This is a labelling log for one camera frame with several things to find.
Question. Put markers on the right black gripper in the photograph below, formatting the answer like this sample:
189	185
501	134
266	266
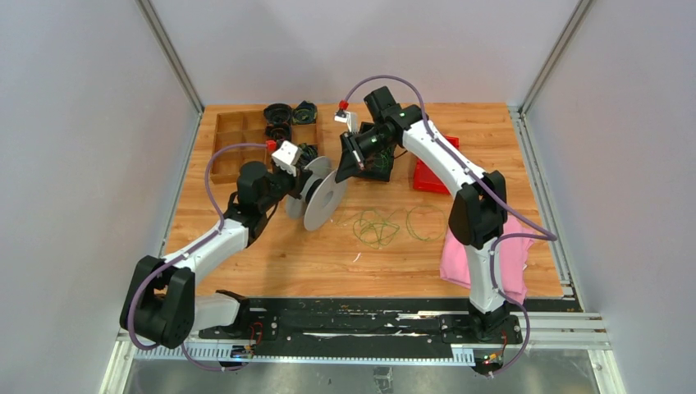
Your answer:
354	148

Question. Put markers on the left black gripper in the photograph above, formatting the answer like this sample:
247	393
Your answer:
298	182

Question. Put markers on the grey filament spool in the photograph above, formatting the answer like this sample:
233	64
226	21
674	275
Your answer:
320	197

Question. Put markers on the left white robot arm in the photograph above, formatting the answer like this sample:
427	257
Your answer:
161	307

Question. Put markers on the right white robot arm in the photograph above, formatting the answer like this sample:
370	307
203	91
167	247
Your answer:
477	215

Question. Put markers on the black plastic bin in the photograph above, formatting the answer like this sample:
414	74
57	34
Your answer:
378	167

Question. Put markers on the dark cloth roll in tray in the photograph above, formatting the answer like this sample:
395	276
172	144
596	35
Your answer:
308	153

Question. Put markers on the black item in tray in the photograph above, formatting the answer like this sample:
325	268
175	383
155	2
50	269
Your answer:
278	132

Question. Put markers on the dark patterned cloth roll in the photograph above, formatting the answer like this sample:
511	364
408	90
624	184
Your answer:
304	113

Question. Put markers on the wooden compartment tray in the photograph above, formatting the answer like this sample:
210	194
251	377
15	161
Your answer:
241	130

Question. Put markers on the red plastic bin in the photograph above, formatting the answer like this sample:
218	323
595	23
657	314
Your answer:
424	179

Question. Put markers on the pink cloth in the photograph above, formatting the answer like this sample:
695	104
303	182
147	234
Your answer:
511	261

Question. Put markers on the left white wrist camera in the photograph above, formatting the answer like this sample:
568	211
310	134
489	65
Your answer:
286	157

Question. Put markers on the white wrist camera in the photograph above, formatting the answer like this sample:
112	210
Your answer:
350	119
286	157

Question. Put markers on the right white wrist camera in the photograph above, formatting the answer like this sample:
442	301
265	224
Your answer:
350	119

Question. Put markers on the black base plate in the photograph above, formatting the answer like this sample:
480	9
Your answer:
368	328

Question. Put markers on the aluminium frame rail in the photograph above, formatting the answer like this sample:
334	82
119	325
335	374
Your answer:
579	330
123	353

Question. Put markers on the right aluminium frame rail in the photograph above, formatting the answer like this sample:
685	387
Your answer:
579	330

